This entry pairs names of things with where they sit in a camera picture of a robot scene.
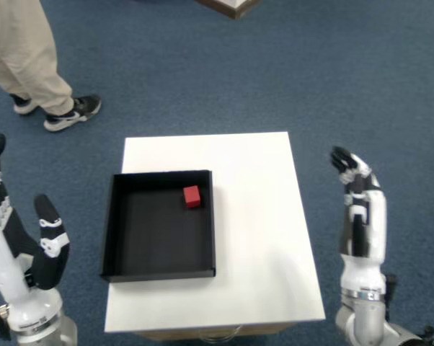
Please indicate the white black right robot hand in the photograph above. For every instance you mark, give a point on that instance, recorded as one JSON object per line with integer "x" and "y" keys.
{"x": 377, "y": 230}

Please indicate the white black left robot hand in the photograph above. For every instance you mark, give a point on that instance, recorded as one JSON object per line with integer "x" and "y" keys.
{"x": 4, "y": 274}

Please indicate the red cube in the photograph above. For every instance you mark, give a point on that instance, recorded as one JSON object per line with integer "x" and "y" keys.
{"x": 191, "y": 196}

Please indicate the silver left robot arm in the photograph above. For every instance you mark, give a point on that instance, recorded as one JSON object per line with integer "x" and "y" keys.
{"x": 55, "y": 333}

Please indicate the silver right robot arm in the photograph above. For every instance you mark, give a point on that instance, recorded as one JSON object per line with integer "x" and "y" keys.
{"x": 368, "y": 320}

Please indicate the black open box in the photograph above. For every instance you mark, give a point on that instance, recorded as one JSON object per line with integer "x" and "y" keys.
{"x": 159, "y": 238}

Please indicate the white table with wooden base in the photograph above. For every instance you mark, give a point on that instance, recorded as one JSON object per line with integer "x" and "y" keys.
{"x": 220, "y": 299}

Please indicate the black white sneaker with swoosh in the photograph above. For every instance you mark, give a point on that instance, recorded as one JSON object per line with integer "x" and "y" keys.
{"x": 73, "y": 113}

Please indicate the beige trousers of person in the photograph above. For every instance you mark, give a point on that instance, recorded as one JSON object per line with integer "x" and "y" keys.
{"x": 18, "y": 54}

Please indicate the white platform with brown edge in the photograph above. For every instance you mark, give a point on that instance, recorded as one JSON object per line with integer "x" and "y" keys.
{"x": 236, "y": 8}

